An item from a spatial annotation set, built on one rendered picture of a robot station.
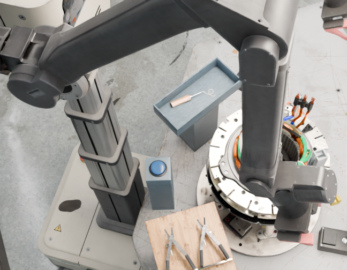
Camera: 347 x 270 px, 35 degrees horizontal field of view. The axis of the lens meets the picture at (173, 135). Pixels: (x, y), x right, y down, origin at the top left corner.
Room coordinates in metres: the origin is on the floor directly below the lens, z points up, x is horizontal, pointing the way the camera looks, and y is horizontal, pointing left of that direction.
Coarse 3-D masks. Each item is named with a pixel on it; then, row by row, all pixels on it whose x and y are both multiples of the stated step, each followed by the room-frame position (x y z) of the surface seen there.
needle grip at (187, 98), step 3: (183, 96) 0.82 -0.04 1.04; (186, 96) 0.82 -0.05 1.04; (189, 96) 0.82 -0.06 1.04; (177, 99) 0.81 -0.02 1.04; (180, 99) 0.81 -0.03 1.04; (183, 99) 0.81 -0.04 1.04; (186, 99) 0.81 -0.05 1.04; (189, 99) 0.81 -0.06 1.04; (171, 102) 0.80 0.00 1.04; (174, 102) 0.80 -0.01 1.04; (177, 102) 0.80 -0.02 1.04; (180, 102) 0.80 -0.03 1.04; (183, 102) 0.80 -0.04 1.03; (171, 105) 0.80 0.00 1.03; (174, 105) 0.80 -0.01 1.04; (177, 105) 0.80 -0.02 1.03
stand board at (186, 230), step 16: (192, 208) 0.47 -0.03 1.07; (208, 208) 0.46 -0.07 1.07; (160, 224) 0.43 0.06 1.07; (176, 224) 0.43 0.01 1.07; (192, 224) 0.42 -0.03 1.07; (208, 224) 0.42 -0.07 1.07; (160, 240) 0.39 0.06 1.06; (176, 240) 0.39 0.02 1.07; (192, 240) 0.38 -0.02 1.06; (208, 240) 0.38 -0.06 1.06; (224, 240) 0.38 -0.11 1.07; (160, 256) 0.35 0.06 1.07; (176, 256) 0.35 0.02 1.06; (192, 256) 0.34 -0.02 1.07; (208, 256) 0.34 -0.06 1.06
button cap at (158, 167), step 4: (152, 164) 0.61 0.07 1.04; (156, 164) 0.61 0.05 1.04; (160, 164) 0.61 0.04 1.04; (164, 164) 0.61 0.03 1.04; (152, 168) 0.60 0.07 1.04; (156, 168) 0.60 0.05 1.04; (160, 168) 0.60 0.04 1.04; (164, 168) 0.60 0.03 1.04; (156, 172) 0.59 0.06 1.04; (160, 172) 0.59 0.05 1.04
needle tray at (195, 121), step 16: (208, 64) 0.91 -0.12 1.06; (224, 64) 0.90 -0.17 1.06; (192, 80) 0.87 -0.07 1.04; (208, 80) 0.88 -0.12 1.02; (224, 80) 0.87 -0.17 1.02; (176, 96) 0.83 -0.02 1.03; (192, 96) 0.83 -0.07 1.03; (208, 96) 0.82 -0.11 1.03; (224, 96) 0.81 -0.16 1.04; (160, 112) 0.76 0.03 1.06; (176, 112) 0.78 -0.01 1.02; (192, 112) 0.77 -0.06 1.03; (208, 112) 0.79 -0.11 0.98; (176, 128) 0.71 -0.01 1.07; (192, 128) 0.76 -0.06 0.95; (208, 128) 0.79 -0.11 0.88; (192, 144) 0.76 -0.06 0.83
